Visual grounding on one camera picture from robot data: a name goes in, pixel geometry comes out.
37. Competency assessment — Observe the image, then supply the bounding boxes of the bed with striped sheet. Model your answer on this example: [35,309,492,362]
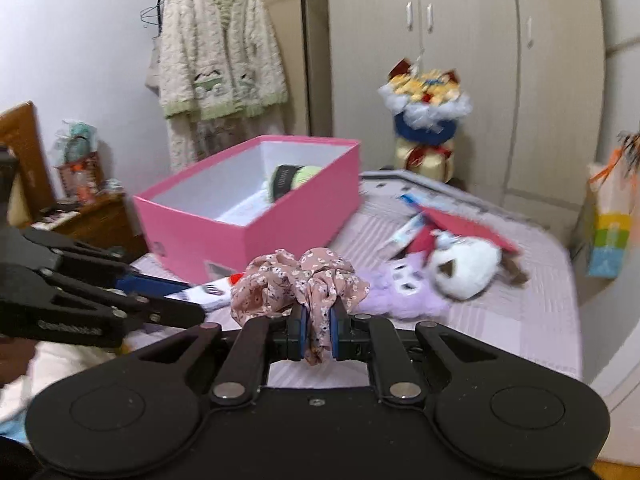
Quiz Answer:
[120,167,584,391]

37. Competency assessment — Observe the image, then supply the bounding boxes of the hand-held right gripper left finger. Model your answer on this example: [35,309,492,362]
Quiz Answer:
[127,304,307,407]

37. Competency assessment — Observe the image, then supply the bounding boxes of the white paper bag colourful stripes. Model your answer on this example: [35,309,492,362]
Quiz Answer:
[582,160,637,278]

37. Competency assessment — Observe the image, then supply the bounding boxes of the black and green rolled socks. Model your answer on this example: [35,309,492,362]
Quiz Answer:
[267,164,321,203]

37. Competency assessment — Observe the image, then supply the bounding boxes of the white fluffy blanket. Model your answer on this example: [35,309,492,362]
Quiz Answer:
[0,342,118,422]

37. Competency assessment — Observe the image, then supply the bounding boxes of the bundle of black hair ties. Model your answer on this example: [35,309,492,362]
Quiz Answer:
[617,130,640,182]

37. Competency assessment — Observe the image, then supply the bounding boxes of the white fleece pajama pants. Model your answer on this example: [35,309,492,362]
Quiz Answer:
[165,105,287,173]

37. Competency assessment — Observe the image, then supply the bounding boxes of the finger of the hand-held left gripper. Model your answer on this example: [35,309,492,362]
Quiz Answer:
[41,268,207,334]
[24,226,193,298]

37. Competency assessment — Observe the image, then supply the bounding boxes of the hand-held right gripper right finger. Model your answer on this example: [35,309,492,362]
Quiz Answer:
[329,300,506,407]

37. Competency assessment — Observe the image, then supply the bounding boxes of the wooden headboard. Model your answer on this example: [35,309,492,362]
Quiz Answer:
[0,101,57,228]

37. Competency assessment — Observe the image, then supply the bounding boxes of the wire clothes hanger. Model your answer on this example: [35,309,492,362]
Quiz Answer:
[140,2,164,36]

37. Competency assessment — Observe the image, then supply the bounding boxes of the pink cardboard box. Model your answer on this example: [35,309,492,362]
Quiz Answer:
[132,135,362,286]

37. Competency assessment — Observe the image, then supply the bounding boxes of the white plush toy red hat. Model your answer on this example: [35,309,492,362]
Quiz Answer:
[407,205,532,303]

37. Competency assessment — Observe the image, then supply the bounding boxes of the wooden nightstand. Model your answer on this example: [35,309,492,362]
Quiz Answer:
[35,192,149,263]

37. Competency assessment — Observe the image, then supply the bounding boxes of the person's left forearm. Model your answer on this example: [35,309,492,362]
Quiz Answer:
[0,337,36,388]

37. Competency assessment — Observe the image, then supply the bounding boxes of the purple plush toy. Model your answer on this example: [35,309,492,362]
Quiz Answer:
[360,252,451,321]

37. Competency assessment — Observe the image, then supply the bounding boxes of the flower bouquet blue wrap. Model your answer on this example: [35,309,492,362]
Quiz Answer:
[377,57,473,142]

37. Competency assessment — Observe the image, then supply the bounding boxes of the beige wardrobe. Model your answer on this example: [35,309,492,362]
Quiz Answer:
[300,0,617,231]

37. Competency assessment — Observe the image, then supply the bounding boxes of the pink floral scrunchie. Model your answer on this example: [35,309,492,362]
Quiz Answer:
[230,247,371,367]

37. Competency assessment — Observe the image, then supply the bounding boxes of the cream green cardigan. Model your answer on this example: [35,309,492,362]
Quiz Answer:
[159,0,290,120]

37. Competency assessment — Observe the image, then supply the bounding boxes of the white blue tissue packet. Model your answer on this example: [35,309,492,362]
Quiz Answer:
[175,272,247,312]

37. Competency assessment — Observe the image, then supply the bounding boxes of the orange patterned gift bag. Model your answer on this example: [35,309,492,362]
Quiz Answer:
[54,152,107,206]

